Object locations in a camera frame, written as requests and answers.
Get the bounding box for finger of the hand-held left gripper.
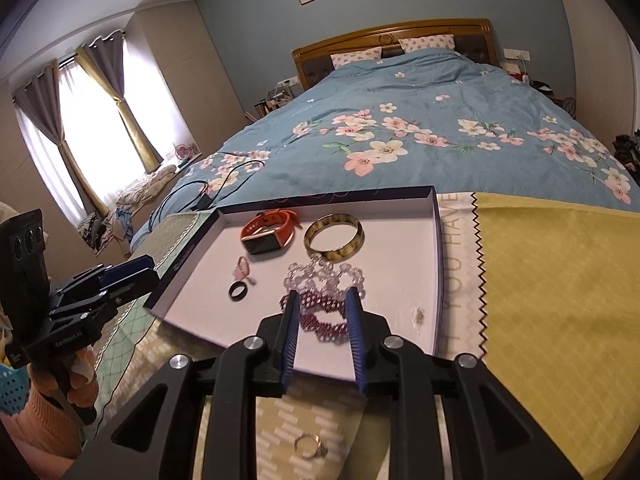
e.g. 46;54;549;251
62;254;156;293
50;267;162;321

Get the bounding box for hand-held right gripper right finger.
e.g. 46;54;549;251
345;285;583;480

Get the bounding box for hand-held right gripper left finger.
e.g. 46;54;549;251
65;287;303;480

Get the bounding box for purple bead bracelet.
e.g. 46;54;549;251
279;290;351;345

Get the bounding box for clear bead bracelet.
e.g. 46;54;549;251
284;255;366;296

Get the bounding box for pink ring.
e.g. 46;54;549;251
231;256;257;283

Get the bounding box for dark blue cardboard box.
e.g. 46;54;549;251
142;186;446;383

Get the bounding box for gold bangle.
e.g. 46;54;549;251
304;214;366;262

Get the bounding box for silver ring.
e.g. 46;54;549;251
293;434;328;460

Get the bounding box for orange smart band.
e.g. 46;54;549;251
241;208;303;256

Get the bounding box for person's left forearm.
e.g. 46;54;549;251
0;385;103;466

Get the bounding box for person's left hand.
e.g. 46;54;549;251
27;345;101;413

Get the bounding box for green lattice cloth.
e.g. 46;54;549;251
92;210;221;411

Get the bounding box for blue garment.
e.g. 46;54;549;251
107;205;133;233

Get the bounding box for dark cloth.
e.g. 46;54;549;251
77;210;121;253

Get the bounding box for pile of light bedding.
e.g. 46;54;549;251
115;165;178;208

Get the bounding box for blue plastic basket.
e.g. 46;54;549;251
0;362;33;416

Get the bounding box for small pink fan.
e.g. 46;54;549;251
172;142;198;168

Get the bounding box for white sheer curtain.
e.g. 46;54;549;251
20;45;198;221

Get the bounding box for yellow patterned cloth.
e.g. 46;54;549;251
85;191;640;480

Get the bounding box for yellow and grey curtain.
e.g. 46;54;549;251
75;30;166;173

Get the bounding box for bedside cosmetics cluster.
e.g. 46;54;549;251
245;85;301;123

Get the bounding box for beige wardrobe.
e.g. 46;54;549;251
125;0;251;171

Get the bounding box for bed with floral blue duvet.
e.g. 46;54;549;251
130;50;636;251

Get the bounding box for spotted white pillow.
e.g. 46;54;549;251
398;34;457;53
331;46;383;70

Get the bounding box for wooden headboard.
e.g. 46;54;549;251
291;18;498;92

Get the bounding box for pile of dark clothes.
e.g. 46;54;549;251
612;130;640;181

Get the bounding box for black cable with adapter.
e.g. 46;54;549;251
150;159;268;226

